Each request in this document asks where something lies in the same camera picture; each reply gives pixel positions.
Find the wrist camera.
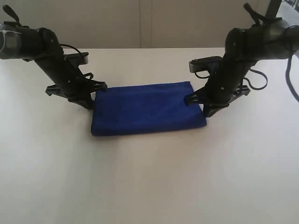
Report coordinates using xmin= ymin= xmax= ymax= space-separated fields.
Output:
xmin=189 ymin=56 xmax=222 ymax=73
xmin=64 ymin=52 xmax=89 ymax=67

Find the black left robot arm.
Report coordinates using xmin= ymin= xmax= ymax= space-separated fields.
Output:
xmin=0 ymin=22 xmax=107 ymax=110

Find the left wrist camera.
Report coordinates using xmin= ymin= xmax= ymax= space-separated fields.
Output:
xmin=64 ymin=52 xmax=89 ymax=67

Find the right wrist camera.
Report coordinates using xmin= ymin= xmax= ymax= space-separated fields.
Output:
xmin=189 ymin=56 xmax=222 ymax=73

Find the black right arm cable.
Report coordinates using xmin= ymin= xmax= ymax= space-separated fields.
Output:
xmin=195 ymin=2 xmax=299 ymax=103

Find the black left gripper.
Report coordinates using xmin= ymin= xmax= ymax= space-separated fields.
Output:
xmin=35 ymin=28 xmax=108 ymax=110

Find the blue towel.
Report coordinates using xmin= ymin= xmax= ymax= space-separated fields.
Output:
xmin=91 ymin=81 xmax=207 ymax=136

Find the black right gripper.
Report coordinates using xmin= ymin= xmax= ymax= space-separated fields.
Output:
xmin=184 ymin=28 xmax=259 ymax=117

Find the black window frame post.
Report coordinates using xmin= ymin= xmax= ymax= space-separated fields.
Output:
xmin=265 ymin=0 xmax=282 ymax=18

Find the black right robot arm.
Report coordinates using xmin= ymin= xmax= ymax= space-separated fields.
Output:
xmin=184 ymin=19 xmax=299 ymax=118

